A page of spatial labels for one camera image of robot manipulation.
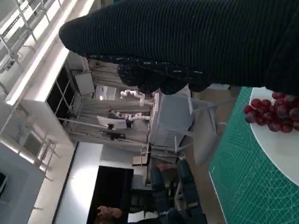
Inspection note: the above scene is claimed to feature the purple toy grapes green leaf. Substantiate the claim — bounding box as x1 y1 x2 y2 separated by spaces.
243 91 299 133

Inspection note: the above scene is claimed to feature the white plate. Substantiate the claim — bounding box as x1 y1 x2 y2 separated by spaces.
248 86 299 187

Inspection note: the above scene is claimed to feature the white desk monitor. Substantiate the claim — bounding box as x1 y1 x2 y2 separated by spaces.
97 115 128 129

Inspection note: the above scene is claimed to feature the grey curtain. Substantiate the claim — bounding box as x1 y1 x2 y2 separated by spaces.
70 96 150 141

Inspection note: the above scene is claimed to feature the white board panel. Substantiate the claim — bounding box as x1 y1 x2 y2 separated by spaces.
71 69 96 96

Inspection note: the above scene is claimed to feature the seated person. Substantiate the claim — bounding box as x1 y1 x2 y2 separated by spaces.
96 161 211 224

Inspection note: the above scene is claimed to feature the large black screen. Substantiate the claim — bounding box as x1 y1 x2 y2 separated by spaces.
87 166 135 224

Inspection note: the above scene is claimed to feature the black gridded window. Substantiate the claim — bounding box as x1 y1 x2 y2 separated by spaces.
45 66 77 118

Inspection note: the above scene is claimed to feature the green cutting mat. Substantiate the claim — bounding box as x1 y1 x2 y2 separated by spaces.
208 86 299 224

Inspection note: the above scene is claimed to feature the grey chair white frame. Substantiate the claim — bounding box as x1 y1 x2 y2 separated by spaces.
177 93 232 167

